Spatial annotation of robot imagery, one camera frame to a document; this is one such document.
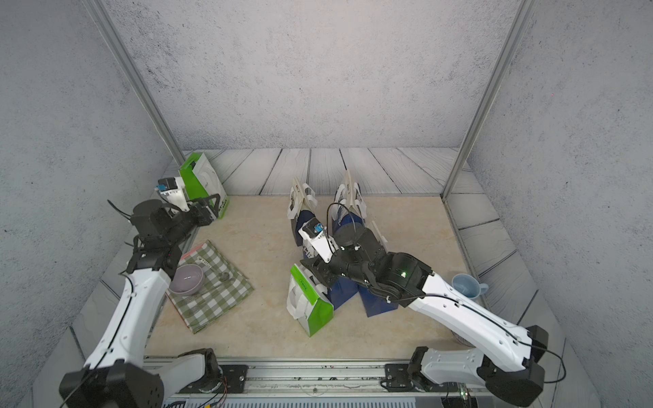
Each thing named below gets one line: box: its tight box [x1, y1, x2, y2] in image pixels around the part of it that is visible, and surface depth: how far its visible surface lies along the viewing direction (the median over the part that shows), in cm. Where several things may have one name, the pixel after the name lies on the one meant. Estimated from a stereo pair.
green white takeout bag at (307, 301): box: [286, 263, 335, 338], surface depth 68 cm
